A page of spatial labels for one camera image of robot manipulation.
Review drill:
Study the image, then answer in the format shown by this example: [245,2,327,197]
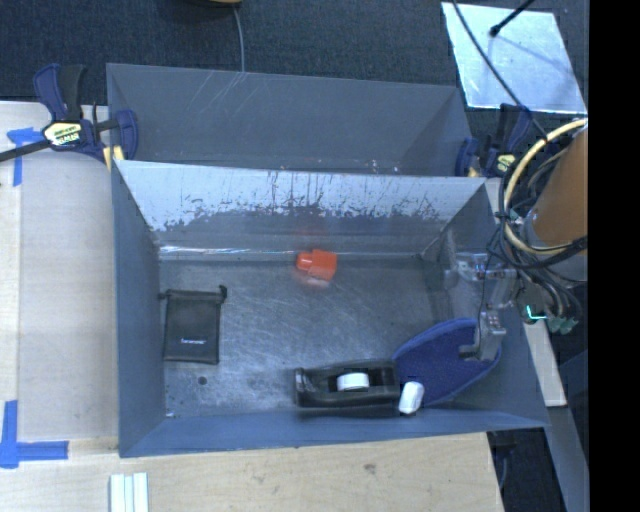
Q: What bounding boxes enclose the black tape dispenser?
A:
[291,358,402,409]

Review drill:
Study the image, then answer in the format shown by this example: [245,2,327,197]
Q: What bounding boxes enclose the grey metal bin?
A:
[105,62,552,459]

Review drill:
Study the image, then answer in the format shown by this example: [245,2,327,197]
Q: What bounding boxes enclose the orange-red plastic block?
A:
[293,248,339,289]

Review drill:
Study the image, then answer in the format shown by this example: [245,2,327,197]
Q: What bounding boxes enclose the blue cloth mitt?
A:
[391,316,503,407]

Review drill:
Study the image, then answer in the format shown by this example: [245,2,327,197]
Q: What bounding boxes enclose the black drawstring pouch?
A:
[158,284,229,366]

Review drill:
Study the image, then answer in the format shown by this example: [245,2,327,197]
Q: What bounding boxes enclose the pale wood board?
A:
[17,149,121,442]

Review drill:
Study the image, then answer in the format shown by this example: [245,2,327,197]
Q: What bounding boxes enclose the small white plastic piece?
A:
[397,380,426,416]

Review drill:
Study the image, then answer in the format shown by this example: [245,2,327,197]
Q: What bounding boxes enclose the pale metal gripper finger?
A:
[443,253,489,288]
[458,311,508,362]

